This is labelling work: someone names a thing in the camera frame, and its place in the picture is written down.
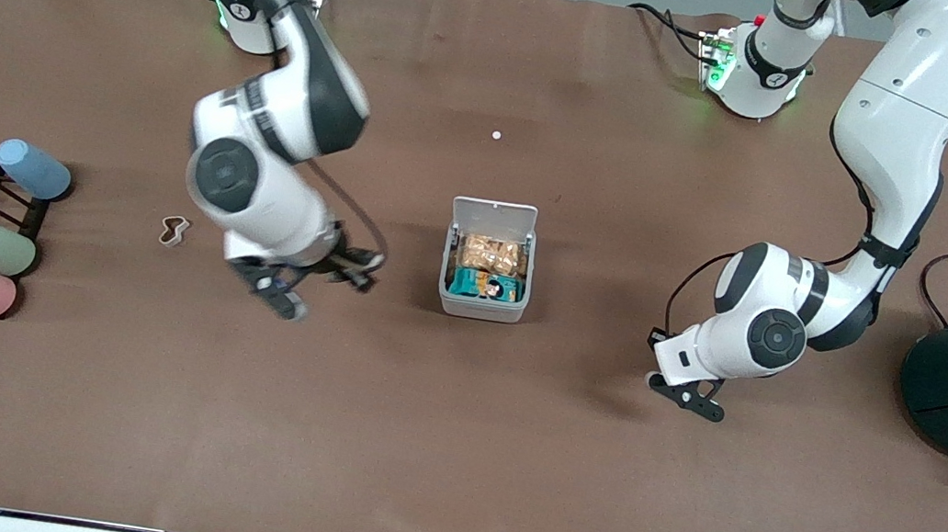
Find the black left base cable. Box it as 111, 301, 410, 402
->
623, 0, 724, 65

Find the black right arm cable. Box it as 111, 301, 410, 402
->
294, 157, 401, 260

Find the teal snack packet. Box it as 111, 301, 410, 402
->
447, 265, 526, 305

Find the brown paper table cover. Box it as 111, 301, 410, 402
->
0, 0, 948, 532

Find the white looped band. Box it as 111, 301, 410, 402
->
157, 213, 192, 250

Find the blue cylindrical cup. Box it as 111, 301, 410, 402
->
0, 136, 77, 204

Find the orange snack packet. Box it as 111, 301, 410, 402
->
455, 232, 531, 279

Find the white square trash bin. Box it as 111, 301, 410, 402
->
434, 194, 543, 327

